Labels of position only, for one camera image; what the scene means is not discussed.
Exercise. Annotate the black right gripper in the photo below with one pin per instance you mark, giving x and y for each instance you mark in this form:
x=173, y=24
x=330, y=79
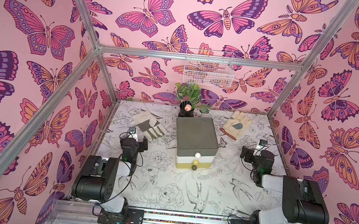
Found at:
x=246, y=153

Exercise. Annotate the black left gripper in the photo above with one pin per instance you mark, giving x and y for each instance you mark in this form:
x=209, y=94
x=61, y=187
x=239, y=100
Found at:
x=142, y=145

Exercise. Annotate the grey three-drawer storage box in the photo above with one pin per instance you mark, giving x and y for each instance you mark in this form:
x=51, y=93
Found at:
x=196, y=143

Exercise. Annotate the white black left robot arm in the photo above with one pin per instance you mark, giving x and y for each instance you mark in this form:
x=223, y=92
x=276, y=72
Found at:
x=96, y=181

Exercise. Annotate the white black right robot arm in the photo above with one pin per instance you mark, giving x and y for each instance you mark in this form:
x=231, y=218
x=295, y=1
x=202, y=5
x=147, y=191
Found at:
x=302, y=201

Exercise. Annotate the grey white work glove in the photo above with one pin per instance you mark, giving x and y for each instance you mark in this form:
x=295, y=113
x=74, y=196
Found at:
x=150, y=126

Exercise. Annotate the beige work glove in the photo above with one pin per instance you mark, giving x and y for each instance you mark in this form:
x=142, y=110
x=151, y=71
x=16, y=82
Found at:
x=236, y=125

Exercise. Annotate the potted green plant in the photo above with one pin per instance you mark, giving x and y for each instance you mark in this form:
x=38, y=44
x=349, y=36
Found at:
x=190, y=97

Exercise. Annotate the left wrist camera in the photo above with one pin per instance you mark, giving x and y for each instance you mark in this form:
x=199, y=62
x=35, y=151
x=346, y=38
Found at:
x=132, y=133

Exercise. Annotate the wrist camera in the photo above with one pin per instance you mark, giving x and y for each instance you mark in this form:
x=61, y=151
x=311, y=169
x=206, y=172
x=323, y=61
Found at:
x=132, y=133
x=261, y=146

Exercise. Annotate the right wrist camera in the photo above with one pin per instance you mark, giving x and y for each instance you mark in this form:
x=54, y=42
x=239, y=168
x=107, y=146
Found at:
x=261, y=146

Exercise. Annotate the white wire wall basket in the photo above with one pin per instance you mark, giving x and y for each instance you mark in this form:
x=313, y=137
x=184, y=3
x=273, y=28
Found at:
x=209, y=70

